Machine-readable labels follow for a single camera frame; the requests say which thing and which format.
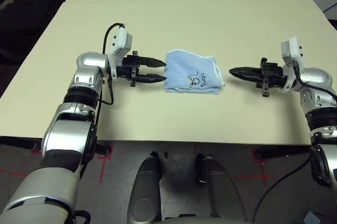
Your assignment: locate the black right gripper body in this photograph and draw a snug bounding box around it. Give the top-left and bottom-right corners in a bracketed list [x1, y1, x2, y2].
[255, 57, 286, 98]

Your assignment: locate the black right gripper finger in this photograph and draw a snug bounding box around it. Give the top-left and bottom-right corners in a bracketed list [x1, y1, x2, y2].
[228, 66, 264, 76]
[229, 73, 264, 83]

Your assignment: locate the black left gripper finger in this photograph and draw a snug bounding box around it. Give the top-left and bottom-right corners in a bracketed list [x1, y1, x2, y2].
[136, 73, 168, 84]
[136, 56, 167, 69]

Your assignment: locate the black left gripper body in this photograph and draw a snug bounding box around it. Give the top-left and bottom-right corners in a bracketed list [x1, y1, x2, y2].
[117, 51, 142, 88]

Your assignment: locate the light blue terry towel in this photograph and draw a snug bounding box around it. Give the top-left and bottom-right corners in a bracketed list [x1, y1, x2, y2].
[163, 48, 226, 95]

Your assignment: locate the black foam floor mat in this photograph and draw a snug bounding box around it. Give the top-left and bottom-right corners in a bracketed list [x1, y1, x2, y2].
[0, 0, 63, 64]

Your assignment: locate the grey robot waist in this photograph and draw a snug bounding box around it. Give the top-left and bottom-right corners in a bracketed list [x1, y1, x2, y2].
[160, 213, 214, 224]

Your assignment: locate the blue paper label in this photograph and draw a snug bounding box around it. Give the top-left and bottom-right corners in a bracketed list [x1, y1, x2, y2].
[302, 210, 321, 223]

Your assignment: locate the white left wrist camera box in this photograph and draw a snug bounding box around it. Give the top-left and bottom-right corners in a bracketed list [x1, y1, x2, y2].
[108, 25, 134, 80]

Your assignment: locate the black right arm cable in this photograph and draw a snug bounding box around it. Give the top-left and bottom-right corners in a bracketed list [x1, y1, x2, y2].
[252, 62, 337, 224]

